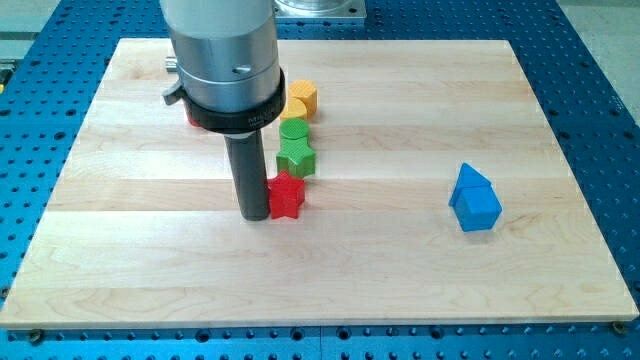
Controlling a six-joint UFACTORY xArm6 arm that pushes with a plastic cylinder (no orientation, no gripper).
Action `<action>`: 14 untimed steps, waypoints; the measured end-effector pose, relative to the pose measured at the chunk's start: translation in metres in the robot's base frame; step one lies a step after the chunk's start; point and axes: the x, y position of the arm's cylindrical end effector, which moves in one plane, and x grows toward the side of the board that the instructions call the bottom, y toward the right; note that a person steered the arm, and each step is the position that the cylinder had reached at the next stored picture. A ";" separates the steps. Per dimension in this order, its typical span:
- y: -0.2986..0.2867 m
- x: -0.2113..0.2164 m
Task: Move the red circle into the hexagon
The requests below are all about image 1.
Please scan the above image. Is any red star block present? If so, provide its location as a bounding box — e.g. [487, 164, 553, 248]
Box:
[268, 170, 305, 219]

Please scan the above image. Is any blue perforated metal table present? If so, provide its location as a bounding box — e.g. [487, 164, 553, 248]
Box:
[1, 0, 639, 359]

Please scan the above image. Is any green star block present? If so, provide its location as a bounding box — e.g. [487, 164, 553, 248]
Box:
[276, 138, 316, 178]

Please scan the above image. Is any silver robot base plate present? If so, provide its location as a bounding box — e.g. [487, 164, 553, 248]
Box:
[273, 0, 367, 25]

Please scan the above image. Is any blue cube block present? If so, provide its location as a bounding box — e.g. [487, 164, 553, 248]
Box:
[449, 187, 502, 232]

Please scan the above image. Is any red circle block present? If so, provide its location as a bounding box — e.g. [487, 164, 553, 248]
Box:
[185, 110, 200, 128]

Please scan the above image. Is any yellow hexagon block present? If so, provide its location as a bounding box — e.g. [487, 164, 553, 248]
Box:
[288, 80, 318, 120]

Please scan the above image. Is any blue triangle block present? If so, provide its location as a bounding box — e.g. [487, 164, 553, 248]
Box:
[448, 163, 491, 207]

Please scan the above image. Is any yellow circle block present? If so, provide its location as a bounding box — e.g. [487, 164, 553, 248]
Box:
[279, 98, 308, 122]

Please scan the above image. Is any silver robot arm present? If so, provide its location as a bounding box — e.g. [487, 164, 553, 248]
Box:
[160, 0, 286, 221]

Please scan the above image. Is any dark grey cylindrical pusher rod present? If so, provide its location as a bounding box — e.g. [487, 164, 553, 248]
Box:
[225, 130, 270, 221]

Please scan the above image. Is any light wooden board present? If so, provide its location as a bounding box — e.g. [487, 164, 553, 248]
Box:
[1, 39, 638, 329]

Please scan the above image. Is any green circle block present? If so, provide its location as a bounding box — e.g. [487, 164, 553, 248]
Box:
[279, 118, 310, 140]

